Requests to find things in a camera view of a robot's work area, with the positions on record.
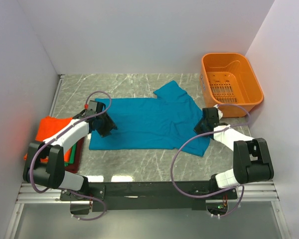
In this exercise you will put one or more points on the teal blue t shirt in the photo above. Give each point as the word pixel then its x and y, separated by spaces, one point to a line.
pixel 164 122

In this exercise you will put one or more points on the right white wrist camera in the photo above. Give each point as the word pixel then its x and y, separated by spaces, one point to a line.
pixel 220 113

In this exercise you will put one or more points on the orange plastic basket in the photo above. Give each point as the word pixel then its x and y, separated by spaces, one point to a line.
pixel 228 78

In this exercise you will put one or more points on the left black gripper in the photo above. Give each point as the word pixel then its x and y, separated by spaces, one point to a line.
pixel 110 125

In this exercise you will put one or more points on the aluminium rail frame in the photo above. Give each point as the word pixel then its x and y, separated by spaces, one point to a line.
pixel 254 192

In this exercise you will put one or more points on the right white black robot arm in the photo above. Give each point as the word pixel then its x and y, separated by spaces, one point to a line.
pixel 251 157

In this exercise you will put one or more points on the folded dark red t shirt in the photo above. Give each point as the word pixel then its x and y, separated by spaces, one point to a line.
pixel 74 167

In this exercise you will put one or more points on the folded orange t shirt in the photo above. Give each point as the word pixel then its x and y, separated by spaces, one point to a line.
pixel 48 127

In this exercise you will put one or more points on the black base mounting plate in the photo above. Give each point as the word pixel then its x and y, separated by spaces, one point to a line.
pixel 151 195

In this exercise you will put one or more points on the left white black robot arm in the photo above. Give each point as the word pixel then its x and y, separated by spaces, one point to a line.
pixel 44 163

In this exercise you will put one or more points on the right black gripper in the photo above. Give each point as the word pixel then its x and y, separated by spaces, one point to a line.
pixel 197 129

